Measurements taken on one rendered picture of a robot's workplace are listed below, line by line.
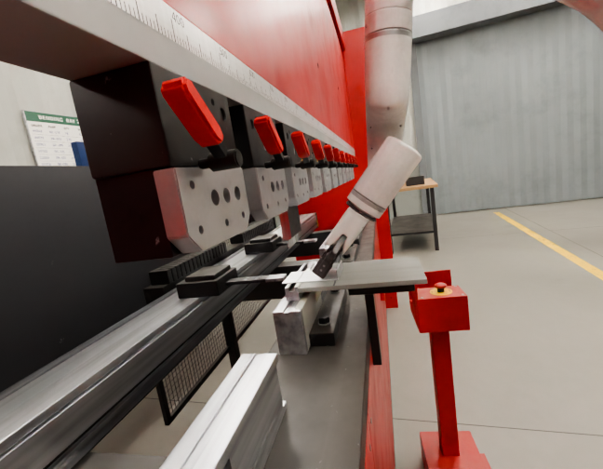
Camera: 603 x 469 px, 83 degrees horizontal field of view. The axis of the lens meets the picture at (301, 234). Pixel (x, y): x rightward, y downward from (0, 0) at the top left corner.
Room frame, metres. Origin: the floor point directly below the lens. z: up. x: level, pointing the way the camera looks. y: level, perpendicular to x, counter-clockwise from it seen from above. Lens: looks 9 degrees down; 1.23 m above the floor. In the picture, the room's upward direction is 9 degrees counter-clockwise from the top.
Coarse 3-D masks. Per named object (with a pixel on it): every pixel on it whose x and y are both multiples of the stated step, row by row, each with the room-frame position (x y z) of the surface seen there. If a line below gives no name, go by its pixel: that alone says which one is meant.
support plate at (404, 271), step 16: (416, 256) 0.81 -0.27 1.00; (352, 272) 0.76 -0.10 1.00; (368, 272) 0.74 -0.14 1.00; (384, 272) 0.72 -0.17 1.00; (400, 272) 0.70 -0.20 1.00; (416, 272) 0.69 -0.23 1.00; (304, 288) 0.70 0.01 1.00; (320, 288) 0.69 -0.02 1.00; (336, 288) 0.68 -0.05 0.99; (352, 288) 0.67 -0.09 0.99
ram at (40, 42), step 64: (0, 0) 0.20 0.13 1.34; (64, 0) 0.23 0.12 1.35; (192, 0) 0.40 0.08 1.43; (256, 0) 0.64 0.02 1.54; (320, 0) 1.69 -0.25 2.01; (64, 64) 0.28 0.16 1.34; (128, 64) 0.30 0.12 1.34; (192, 64) 0.37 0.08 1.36; (256, 64) 0.58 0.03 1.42; (320, 64) 1.39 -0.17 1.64
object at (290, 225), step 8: (288, 208) 0.76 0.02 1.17; (296, 208) 0.82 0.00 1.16; (280, 216) 0.74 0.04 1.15; (288, 216) 0.75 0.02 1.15; (296, 216) 0.81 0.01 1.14; (288, 224) 0.74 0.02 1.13; (296, 224) 0.80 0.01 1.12; (288, 232) 0.74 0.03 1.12; (296, 232) 0.79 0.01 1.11; (288, 240) 0.75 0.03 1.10; (296, 240) 0.81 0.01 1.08
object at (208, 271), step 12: (228, 264) 0.88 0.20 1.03; (192, 276) 0.81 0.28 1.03; (204, 276) 0.80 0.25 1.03; (216, 276) 0.80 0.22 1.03; (228, 276) 0.84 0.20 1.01; (252, 276) 0.83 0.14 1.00; (264, 276) 0.81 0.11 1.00; (276, 276) 0.80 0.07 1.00; (180, 288) 0.80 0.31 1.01; (192, 288) 0.79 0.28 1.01; (204, 288) 0.78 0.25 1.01; (216, 288) 0.78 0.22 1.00
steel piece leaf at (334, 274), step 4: (340, 264) 0.77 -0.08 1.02; (340, 268) 0.76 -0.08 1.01; (304, 272) 0.81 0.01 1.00; (308, 272) 0.81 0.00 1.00; (312, 272) 0.80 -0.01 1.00; (328, 272) 0.78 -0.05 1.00; (332, 272) 0.77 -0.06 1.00; (336, 272) 0.72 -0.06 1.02; (340, 272) 0.75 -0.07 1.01; (304, 276) 0.77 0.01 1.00; (308, 276) 0.77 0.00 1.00; (312, 276) 0.76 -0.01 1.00; (316, 276) 0.76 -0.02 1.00; (328, 276) 0.74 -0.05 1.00; (332, 276) 0.74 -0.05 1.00; (336, 276) 0.73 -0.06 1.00; (300, 280) 0.75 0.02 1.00; (304, 280) 0.74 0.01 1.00; (308, 280) 0.74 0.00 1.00; (312, 280) 0.73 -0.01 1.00; (316, 280) 0.73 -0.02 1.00; (320, 280) 0.73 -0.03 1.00; (324, 280) 0.72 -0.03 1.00; (328, 280) 0.72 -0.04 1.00
